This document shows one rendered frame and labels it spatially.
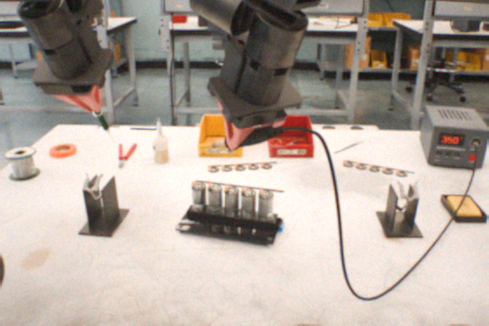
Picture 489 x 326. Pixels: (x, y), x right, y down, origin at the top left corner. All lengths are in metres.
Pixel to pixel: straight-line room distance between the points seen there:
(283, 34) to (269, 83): 0.06
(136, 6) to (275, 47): 4.81
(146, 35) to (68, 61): 4.66
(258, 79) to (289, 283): 0.29
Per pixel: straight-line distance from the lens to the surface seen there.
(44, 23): 0.56
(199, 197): 0.71
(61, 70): 0.61
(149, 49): 5.26
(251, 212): 0.70
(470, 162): 1.01
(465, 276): 0.69
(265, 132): 0.50
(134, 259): 0.67
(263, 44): 0.45
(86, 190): 0.71
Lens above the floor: 1.15
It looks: 23 degrees down
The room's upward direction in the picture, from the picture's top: straight up
